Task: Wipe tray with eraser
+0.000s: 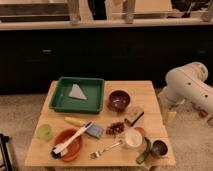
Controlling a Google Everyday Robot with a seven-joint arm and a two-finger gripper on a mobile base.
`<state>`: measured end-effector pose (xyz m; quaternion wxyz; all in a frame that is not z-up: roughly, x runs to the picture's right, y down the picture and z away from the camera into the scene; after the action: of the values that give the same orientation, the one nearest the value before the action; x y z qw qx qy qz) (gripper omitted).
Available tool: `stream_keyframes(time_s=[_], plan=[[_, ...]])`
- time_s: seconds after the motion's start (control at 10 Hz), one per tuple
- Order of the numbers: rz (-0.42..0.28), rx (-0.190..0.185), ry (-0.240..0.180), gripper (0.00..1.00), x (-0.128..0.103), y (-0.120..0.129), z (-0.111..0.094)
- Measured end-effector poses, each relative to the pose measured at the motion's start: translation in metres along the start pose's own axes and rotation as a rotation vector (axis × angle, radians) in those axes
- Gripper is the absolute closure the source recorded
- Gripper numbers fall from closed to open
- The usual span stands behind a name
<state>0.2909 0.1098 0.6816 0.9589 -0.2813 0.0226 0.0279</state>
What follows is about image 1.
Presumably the wooden block eraser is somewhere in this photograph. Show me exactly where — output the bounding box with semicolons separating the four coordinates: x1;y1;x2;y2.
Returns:
124;106;144;127

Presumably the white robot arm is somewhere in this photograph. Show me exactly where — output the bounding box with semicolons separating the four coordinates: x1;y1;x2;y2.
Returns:
158;62;213;114

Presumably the green plastic tray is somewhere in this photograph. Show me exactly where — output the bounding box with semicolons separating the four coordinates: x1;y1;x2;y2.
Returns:
49;77;104;114

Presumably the dark red bowl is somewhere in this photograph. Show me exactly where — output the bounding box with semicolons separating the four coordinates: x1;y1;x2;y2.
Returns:
108;90;131;112

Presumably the pile of dried red bits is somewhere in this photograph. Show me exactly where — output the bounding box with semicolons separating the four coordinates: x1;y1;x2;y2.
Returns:
106;122;124;135

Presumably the blue grey sponge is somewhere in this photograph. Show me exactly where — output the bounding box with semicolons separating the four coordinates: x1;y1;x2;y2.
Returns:
86;124;104;139

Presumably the wooden table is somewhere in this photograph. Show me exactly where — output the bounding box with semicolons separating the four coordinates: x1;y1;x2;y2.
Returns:
25;81;176;168

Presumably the small orange red object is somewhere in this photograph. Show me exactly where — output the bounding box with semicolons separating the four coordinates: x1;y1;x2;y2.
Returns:
135;127;146;136

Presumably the white cup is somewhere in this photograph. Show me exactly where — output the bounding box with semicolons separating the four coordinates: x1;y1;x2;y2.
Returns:
124;129;143;149

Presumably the silver fork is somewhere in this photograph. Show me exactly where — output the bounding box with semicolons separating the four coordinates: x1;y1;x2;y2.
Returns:
90;140;123;159

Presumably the orange bowl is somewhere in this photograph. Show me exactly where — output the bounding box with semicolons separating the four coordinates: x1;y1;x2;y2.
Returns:
51;129;83;162

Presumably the small green cup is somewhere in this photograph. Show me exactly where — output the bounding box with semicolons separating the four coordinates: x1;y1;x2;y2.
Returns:
36;124;53;141

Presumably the green cucumber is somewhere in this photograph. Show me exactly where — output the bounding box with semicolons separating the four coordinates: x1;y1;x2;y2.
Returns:
136;138;151;164

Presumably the metal cup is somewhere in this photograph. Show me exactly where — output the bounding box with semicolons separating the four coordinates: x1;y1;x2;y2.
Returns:
151;140;168;158

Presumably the dark cabinet counter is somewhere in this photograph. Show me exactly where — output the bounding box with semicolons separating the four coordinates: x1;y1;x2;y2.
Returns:
0;22;213;94

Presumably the black stand on floor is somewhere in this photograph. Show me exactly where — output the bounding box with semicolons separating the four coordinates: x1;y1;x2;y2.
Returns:
0;133;14;171

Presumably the white handled brush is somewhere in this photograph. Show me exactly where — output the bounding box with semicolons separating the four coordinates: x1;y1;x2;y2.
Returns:
51;122;93;159

